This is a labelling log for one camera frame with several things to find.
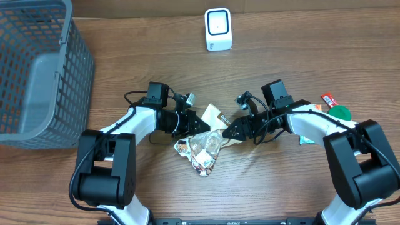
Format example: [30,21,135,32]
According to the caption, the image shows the white snack wrapper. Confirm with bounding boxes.
[174,104,241,177]

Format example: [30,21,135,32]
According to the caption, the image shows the teal tissue packet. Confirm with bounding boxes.
[299,135,315,145]

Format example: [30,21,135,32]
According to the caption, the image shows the red snack bar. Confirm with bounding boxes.
[321,92,339,108]

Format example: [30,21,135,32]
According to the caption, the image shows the green lid jar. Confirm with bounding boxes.
[327,105,352,121]

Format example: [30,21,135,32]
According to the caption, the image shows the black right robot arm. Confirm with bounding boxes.
[222,79,399,224]

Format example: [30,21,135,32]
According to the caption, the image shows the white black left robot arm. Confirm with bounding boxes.
[69,82,210,225]

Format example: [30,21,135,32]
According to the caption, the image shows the white barcode scanner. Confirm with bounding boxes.
[204,7,233,52]

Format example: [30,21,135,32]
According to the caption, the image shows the grey plastic mesh basket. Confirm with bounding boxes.
[1,1,95,149]

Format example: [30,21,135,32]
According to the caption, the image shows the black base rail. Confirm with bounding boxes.
[97,217,378,225]

